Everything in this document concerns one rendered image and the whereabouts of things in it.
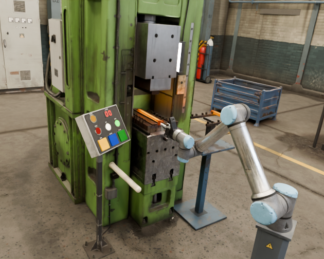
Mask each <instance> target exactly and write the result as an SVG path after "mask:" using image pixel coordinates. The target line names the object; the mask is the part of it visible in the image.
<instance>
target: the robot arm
mask: <svg viewBox="0 0 324 259"><path fill-rule="evenodd" d="M249 117H250V109H249V107H248V106H247V105H246V104H243V103H239V104H234V105H229V106H226V107H224V108H223V109H222V111H221V114H220V118H221V121H222V122H221V123H220V124H219V125H218V126H217V127H215V128H214V129H213V130H212V131H210V132H209V133H208V134H207V135H206V136H205V137H203V138H202V139H201V140H200V141H198V142H197V143H196V144H194V139H193V138H192V137H191V136H190V135H188V134H186V133H184V132H183V131H181V130H180V129H177V126H176V122H175V118H174V117H170V118H169V123H170V124H169V123H168V124H169V125H168V126H166V125H164V124H163V123H160V125H161V130H162V131H163V130H166V131H165V133H164V136H165V134H166V135H167V136H166V137H167V138H171V139H172V140H175V141H177V142H178V143H179V148H178V156H177V159H178V161H180V162H183V163H187V162H188V161H189V159H190V158H193V157H196V156H199V155H202V154H203V153H204V151H205V150H206V149H207V148H209V147H210V146H211V145H213V144H214V143H215V142H217V141H218V140H219V139H221V138H222V137H223V136H224V135H226V134H227V133H228V132H230V134H231V137H232V139H233V142H234V144H235V147H236V150H237V152H238V155H239V158H240V161H241V164H242V166H243V169H244V172H245V174H246V177H247V180H248V183H249V185H250V188H251V191H252V195H251V200H252V202H253V203H252V204H251V206H250V213H251V215H252V217H253V219H254V220H255V221H256V222H258V223H260V224H262V225H266V226H267V227H268V228H269V229H271V230H273V231H276V232H281V233H287V232H290V231H291V230H292V227H293V221H292V215H293V211H294V207H295V203H296V200H297V195H298V192H297V190H296V189H294V188H293V187H292V186H290V185H287V184H284V183H276V184H274V186H273V188H271V187H270V185H269V183H268V180H267V177H266V174H265V172H264V169H263V166H262V164H261V161H260V159H259V156H258V153H257V151H256V148H255V145H254V143H253V140H252V138H251V135H250V133H249V130H248V127H247V125H246V121H247V120H248V119H249ZM168 136H169V137H168Z"/></svg>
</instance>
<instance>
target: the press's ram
mask: <svg viewBox="0 0 324 259"><path fill-rule="evenodd" d="M180 33H181V26H176V25H166V24H151V23H139V22H137V36H136V59H135V76H138V77H140V78H143V79H163V78H176V72H177V61H178V50H179V40H180Z"/></svg>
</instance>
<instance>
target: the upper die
mask: <svg viewBox="0 0 324 259"><path fill-rule="evenodd" d="M134 85H136V86H139V87H141V88H144V89H146V90H148V91H156V90H169V89H170V87H171V78H163V79H143V78H140V77H138V76H135V82H134Z"/></svg>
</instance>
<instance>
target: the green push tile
mask: <svg viewBox="0 0 324 259"><path fill-rule="evenodd" d="M117 134H118V136H119V139H120V141H121V142H123V141H125V140H127V139H128V138H127V135H126V133H125V131H124V129H123V130H121V131H118V132H117Z"/></svg>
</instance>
